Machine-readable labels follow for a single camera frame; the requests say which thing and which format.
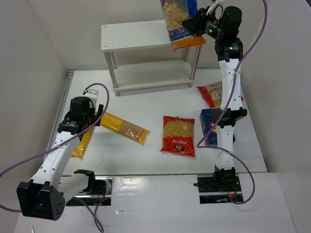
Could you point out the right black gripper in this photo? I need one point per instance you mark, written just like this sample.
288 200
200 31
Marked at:
198 21

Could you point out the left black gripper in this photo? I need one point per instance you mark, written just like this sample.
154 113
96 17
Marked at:
97 115

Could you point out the blue orange pasta bag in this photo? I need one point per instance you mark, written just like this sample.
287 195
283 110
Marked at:
175 13

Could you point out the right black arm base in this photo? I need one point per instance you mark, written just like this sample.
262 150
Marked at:
210 194

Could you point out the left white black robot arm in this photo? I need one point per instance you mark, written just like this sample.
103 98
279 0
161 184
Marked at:
44 196

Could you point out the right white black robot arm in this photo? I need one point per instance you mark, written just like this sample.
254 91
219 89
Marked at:
229 49

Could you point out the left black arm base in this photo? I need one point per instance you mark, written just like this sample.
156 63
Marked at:
97 191

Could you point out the white two-tier shelf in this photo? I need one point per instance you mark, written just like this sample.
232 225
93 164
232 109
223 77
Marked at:
138 36

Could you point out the yellow Pastatime spaghetti pack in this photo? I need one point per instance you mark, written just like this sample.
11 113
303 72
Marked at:
124 128

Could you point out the yellow spaghetti pack with label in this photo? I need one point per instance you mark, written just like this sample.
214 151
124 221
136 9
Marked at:
81 148

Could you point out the red fusilli bag back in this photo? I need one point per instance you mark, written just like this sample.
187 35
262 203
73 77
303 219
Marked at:
217 96

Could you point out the red fusilli bag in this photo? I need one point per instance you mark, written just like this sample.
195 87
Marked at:
217 96
177 136

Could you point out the red fusilli bag front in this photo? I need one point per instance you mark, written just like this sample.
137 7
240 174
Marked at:
177 136

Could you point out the blue Barilla rigatoni box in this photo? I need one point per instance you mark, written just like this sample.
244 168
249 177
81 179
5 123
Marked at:
206 131

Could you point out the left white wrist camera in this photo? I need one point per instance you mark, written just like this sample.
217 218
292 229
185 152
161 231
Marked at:
91 94

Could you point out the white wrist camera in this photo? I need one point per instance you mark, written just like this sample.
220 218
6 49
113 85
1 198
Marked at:
217 2
91 94

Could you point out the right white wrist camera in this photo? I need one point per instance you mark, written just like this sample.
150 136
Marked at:
217 2

